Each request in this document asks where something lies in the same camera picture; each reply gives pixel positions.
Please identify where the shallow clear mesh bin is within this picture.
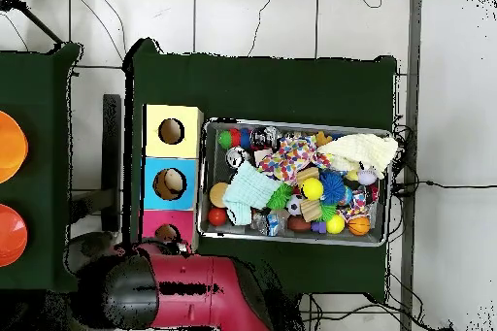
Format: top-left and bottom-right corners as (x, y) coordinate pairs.
(197, 118), (392, 248)

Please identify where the wooden box with three holes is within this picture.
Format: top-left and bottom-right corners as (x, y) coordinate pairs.
(139, 104), (205, 264)

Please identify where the crushed silver can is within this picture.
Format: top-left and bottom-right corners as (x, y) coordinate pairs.
(225, 147), (249, 170)

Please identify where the mint green cloth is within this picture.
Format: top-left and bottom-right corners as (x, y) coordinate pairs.
(223, 161), (284, 227)

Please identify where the colourful polka dot cloth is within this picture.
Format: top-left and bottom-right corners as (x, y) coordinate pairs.
(257, 135), (337, 184)

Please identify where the toy hamburger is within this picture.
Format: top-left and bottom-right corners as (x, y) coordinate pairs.
(209, 182), (232, 209)

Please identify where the red ball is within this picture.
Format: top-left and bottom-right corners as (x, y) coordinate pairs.
(207, 206), (229, 227)

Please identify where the crushed clear plastic bottle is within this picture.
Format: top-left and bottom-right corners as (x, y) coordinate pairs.
(251, 210), (285, 238)

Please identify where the large yellow ball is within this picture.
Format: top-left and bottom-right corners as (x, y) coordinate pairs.
(301, 177), (325, 201)

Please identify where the dark green table cloth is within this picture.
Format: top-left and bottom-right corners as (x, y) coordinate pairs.
(122, 38), (399, 301)
(0, 42), (83, 293)

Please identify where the blue spiky ball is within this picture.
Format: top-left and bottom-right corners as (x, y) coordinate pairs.
(320, 171), (348, 207)

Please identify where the cream yellow cloth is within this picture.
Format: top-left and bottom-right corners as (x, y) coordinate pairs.
(316, 133), (400, 178)

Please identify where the orange toy basketball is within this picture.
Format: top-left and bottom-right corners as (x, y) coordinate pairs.
(347, 215), (372, 237)

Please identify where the black stand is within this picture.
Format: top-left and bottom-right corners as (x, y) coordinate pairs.
(100, 93), (124, 233)

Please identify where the orange bowl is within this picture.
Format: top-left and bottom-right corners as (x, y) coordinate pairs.
(0, 110), (29, 185)
(0, 203), (29, 269)

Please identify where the black cable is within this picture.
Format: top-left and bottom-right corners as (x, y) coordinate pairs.
(391, 178), (497, 193)
(248, 0), (282, 57)

